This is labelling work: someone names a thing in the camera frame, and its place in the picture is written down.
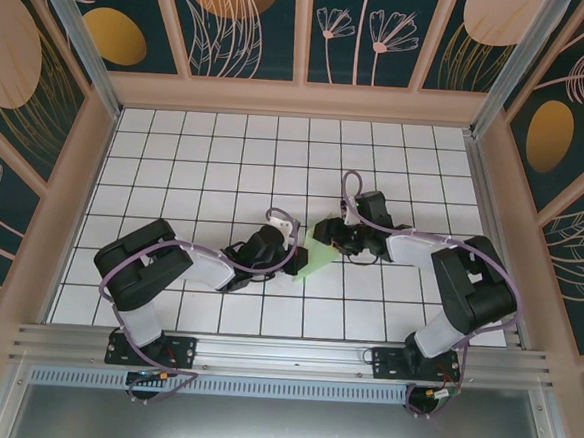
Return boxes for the light green paper sheet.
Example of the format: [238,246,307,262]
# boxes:
[292,218,346,287]

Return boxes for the grey metal sheet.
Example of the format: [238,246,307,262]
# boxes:
[8,379,558,438]

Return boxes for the small circuit board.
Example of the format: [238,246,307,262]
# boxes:
[421,385,463,406]
[127,366,173,386]

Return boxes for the long aluminium mounting rail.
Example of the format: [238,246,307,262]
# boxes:
[8,313,557,399]

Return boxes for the aluminium side rail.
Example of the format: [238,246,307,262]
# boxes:
[451,133,547,350]

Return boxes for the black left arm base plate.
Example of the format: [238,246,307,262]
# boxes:
[104,328,200,372]

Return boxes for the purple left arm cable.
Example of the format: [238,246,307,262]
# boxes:
[89,195,304,416]

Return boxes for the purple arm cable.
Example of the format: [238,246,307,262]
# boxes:
[326,169,532,427]
[89,195,304,416]

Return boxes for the slotted grey cable tray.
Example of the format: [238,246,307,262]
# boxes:
[27,363,410,410]

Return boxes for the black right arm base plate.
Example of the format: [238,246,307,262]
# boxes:
[369,344,464,387]

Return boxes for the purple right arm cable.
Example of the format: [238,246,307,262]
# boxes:
[326,169,532,427]

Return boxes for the aluminium corner post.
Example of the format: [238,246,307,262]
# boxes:
[18,0,132,119]
[469,0,584,145]

